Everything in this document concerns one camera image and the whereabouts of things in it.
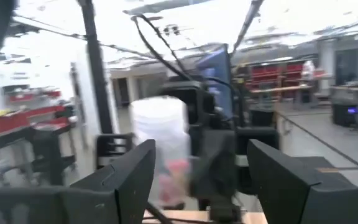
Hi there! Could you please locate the black box with blue light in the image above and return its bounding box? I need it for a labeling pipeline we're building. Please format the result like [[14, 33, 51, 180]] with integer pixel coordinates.
[[331, 102, 358, 127]]

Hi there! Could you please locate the red storage bin rack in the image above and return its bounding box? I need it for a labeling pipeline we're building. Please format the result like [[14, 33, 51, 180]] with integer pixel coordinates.
[[249, 60, 306, 91]]

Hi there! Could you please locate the light wooden table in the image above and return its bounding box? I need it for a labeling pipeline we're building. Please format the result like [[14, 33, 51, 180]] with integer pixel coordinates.
[[249, 84, 314, 95]]

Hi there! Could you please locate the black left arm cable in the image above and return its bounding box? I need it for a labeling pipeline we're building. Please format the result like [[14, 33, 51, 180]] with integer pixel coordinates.
[[131, 14, 198, 82]]

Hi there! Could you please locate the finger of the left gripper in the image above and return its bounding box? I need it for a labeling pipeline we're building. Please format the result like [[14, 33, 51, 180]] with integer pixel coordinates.
[[190, 151, 232, 200]]

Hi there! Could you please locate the blue computer monitor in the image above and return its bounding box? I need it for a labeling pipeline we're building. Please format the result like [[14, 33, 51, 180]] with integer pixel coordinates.
[[196, 45, 234, 121]]

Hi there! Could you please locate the red topped black workbench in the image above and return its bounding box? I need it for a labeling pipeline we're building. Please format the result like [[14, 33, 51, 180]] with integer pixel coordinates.
[[0, 104, 78, 187]]

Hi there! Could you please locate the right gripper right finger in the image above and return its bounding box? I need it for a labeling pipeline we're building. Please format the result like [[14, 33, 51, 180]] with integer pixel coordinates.
[[246, 138, 321, 224]]

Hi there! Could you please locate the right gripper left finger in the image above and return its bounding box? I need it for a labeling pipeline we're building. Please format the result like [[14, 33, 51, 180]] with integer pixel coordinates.
[[69, 139, 157, 224]]

